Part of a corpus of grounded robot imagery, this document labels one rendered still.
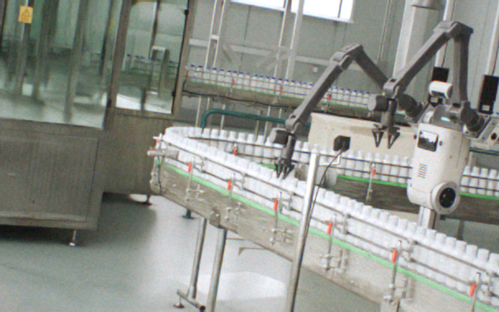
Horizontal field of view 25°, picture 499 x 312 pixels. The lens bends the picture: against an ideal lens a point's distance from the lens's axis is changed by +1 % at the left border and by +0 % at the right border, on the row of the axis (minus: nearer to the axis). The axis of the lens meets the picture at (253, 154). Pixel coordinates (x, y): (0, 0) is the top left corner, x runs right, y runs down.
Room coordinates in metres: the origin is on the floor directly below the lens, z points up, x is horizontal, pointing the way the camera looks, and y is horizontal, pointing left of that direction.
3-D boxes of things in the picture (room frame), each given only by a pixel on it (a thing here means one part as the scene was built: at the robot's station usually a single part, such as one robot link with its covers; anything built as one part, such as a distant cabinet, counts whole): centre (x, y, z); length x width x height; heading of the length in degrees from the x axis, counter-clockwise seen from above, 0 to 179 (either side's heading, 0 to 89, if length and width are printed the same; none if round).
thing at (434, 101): (11.32, -1.72, 1.55); 0.17 x 0.15 x 0.42; 102
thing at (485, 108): (11.44, -2.26, 1.55); 0.17 x 0.15 x 0.42; 102
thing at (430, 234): (4.12, -0.71, 1.08); 0.06 x 0.06 x 0.17
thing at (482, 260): (3.86, -0.85, 1.08); 0.06 x 0.06 x 0.17
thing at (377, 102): (4.68, -0.51, 1.60); 0.12 x 0.09 x 0.12; 120
